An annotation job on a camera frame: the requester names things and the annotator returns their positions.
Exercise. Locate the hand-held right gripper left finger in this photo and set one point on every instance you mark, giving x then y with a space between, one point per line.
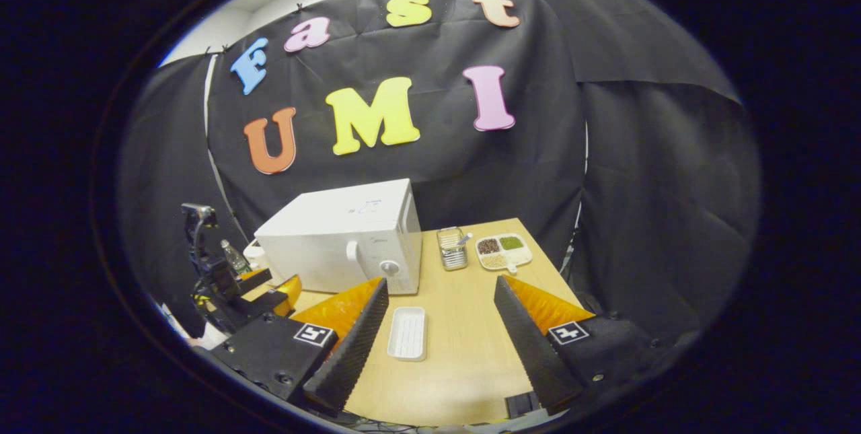
353 346

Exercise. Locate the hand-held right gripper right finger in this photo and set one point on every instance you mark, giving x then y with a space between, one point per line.
531 346

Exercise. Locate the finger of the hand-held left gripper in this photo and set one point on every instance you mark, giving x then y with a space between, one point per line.
255 278
289 291

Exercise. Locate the white microwave oven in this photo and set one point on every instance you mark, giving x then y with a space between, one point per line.
329 232

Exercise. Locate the white toaster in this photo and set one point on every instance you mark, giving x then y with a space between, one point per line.
254 256

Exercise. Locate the clear plastic water bottle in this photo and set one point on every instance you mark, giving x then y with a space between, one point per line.
235 259

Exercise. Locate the white rectangular tray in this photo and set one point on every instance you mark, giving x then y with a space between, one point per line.
407 333

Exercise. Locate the divided dish with grains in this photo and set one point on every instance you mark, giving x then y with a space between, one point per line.
503 252

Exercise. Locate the metal spoon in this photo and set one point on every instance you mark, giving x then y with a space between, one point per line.
464 239

